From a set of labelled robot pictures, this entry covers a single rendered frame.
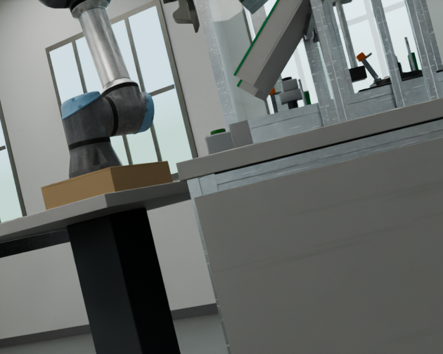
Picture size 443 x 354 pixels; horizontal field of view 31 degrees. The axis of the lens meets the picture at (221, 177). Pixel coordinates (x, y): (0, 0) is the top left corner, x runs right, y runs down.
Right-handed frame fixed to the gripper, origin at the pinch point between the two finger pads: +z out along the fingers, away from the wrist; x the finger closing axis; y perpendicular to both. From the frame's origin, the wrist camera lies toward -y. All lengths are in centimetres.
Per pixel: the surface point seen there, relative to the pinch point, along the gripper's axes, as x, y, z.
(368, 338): 69, -17, 71
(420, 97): 11, -46, 32
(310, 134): 70, -16, 38
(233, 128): 11.8, -2.8, 28.0
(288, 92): -29.2, -19.3, 17.5
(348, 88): -23.1, -35.0, 21.2
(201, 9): -87, 0, -27
